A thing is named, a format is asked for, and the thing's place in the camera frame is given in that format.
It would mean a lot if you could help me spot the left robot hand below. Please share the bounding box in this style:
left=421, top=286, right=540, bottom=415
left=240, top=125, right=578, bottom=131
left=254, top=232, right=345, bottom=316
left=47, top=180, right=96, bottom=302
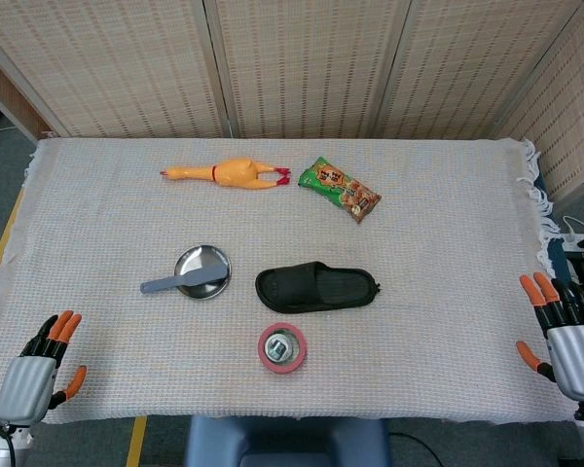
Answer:
left=0, top=309, right=89, bottom=427

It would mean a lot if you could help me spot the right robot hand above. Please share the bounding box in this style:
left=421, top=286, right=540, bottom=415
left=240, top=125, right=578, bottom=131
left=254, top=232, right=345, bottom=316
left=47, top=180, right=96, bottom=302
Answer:
left=515, top=271, right=584, bottom=403

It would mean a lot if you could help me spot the black slipper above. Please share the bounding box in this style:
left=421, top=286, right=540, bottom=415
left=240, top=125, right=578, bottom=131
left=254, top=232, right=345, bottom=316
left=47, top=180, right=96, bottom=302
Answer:
left=254, top=260, right=383, bottom=314

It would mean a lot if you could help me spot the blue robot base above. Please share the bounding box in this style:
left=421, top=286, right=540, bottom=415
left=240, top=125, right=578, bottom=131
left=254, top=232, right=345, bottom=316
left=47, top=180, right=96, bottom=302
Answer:
left=183, top=415, right=391, bottom=467

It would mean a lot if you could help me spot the white woven tablecloth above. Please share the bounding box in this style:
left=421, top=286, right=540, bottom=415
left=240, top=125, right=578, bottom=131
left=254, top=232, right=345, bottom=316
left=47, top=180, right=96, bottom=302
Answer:
left=0, top=137, right=584, bottom=426

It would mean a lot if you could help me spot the round steel plate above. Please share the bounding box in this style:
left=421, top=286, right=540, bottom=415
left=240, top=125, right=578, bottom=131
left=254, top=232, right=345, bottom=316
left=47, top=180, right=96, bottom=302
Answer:
left=173, top=244, right=234, bottom=301

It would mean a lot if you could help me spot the woven folding screen panel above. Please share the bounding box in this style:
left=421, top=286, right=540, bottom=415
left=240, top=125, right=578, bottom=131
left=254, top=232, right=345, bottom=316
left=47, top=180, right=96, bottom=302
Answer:
left=493, top=0, right=584, bottom=203
left=0, top=0, right=228, bottom=140
left=372, top=0, right=584, bottom=140
left=203, top=0, right=413, bottom=140

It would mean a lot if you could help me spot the pink tape roll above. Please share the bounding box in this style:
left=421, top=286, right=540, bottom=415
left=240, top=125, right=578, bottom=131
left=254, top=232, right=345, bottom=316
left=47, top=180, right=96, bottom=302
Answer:
left=257, top=321, right=309, bottom=376

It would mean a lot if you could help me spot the small metal can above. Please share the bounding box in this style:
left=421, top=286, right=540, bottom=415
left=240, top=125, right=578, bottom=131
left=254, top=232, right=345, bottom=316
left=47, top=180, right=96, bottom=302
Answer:
left=264, top=330, right=301, bottom=366

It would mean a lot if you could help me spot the green snack bag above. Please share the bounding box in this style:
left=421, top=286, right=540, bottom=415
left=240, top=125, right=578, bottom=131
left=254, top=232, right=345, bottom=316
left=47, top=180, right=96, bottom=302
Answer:
left=298, top=156, right=383, bottom=226

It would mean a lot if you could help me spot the yellow rubber chicken toy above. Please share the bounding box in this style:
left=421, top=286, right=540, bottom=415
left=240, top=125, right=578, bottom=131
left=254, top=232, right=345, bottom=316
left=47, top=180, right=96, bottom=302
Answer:
left=159, top=156, right=293, bottom=192

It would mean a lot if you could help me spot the black floor cable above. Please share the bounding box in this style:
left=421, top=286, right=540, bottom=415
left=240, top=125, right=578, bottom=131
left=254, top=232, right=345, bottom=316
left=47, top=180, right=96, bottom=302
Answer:
left=387, top=429, right=445, bottom=467

